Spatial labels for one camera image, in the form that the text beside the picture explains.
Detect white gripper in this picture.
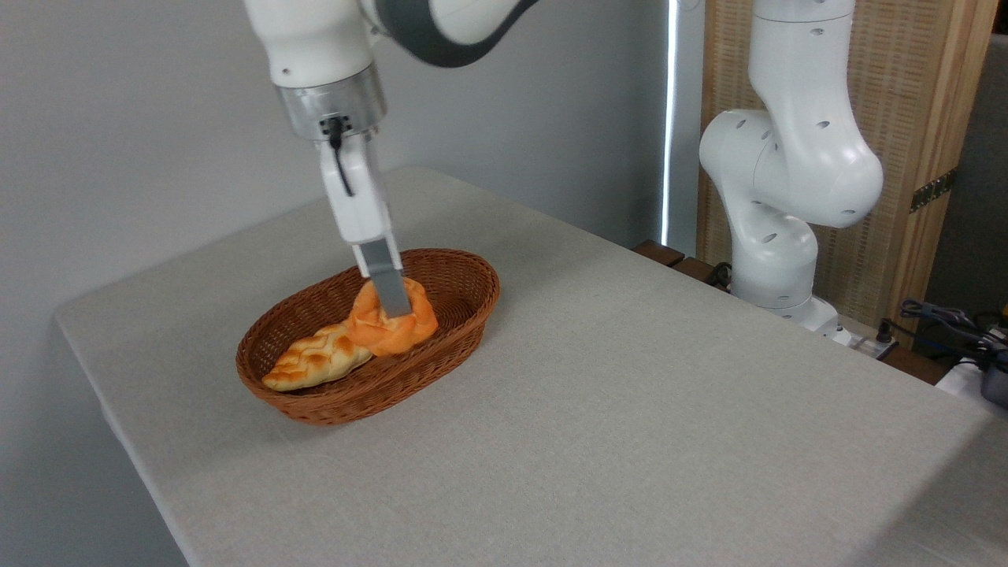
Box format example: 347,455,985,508
317,130,413,319

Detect orange croissant bread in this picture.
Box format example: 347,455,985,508
345,277,439,358

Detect braided golden bread loaf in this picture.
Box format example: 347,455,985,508
261,323,375,392

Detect brown woven wicker basket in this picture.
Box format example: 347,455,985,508
235,248,502,427

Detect grey tablecloth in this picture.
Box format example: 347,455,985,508
54,165,1008,567

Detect bright vertical light strip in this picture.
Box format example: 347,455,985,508
660,0,680,246

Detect white power strip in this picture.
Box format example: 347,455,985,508
827,321,900,361

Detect dark metal screen hinge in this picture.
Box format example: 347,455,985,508
910,167,958,214

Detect wooden rattan folding screen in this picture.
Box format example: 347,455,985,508
697,0,999,351

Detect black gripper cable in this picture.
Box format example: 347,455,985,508
326,117,354,198

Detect black cable bundle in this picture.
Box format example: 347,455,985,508
880,298,1008,371

